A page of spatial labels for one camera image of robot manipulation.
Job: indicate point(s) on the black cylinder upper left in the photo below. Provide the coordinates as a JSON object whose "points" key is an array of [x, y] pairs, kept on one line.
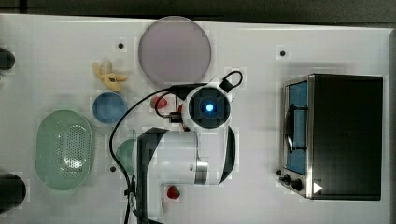
{"points": [[7, 59]]}

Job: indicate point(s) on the green plastic strainer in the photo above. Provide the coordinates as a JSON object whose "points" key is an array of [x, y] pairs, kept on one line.
{"points": [[63, 150]]}

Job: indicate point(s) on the plush banana toy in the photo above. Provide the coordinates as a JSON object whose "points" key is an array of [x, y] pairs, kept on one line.
{"points": [[104, 72]]}

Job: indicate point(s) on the green mug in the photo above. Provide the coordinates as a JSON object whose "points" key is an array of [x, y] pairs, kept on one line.
{"points": [[124, 152]]}

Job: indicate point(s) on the silver toaster oven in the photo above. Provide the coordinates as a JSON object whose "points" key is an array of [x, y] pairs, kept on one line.
{"points": [[332, 129]]}

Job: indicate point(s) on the black cylinder lower left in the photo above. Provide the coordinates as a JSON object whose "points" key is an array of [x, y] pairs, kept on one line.
{"points": [[12, 192]]}

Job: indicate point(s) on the purple round plate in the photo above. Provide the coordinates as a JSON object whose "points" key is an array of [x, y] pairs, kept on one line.
{"points": [[174, 50]]}

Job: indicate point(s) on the plush strawberry toy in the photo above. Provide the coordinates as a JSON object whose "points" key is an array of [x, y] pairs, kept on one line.
{"points": [[157, 102], [173, 193]]}

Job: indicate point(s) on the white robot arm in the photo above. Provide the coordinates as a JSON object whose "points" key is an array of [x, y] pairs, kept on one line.
{"points": [[202, 153]]}

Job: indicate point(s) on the blue bowl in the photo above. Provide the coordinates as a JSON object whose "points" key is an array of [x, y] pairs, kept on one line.
{"points": [[109, 107]]}

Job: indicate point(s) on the black cylinder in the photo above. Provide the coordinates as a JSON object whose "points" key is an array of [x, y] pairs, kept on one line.
{"points": [[12, 192], [7, 59]]}

